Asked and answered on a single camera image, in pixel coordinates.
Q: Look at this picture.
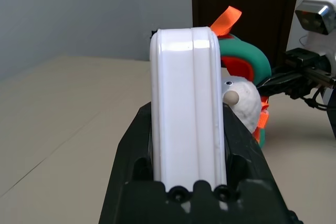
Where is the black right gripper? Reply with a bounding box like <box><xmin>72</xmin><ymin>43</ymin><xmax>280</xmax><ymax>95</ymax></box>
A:
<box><xmin>256</xmin><ymin>47</ymin><xmax>336</xmax><ymax>97</ymax></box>

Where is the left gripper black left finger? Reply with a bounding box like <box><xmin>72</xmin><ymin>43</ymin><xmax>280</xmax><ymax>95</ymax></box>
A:
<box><xmin>98</xmin><ymin>102</ymin><xmax>155</xmax><ymax>224</ymax></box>

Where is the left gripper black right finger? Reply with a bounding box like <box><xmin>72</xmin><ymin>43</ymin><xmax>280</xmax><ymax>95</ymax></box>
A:
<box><xmin>222</xmin><ymin>102</ymin><xmax>298</xmax><ymax>224</ymax></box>

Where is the teal and orange backpack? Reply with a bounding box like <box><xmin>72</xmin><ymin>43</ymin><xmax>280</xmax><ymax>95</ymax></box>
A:
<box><xmin>209</xmin><ymin>5</ymin><xmax>272</xmax><ymax>148</ymax></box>

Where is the white plastic pencil case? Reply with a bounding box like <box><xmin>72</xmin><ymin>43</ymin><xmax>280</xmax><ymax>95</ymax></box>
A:
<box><xmin>149</xmin><ymin>26</ymin><xmax>228</xmax><ymax>191</ymax></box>

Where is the grey white plush toy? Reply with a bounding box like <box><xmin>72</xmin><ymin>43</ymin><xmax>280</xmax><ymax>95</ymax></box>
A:
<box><xmin>222</xmin><ymin>76</ymin><xmax>264</xmax><ymax>134</ymax></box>

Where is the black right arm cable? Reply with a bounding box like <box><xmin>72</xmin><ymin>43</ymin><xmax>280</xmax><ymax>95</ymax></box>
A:
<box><xmin>299</xmin><ymin>86</ymin><xmax>332</xmax><ymax>111</ymax></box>

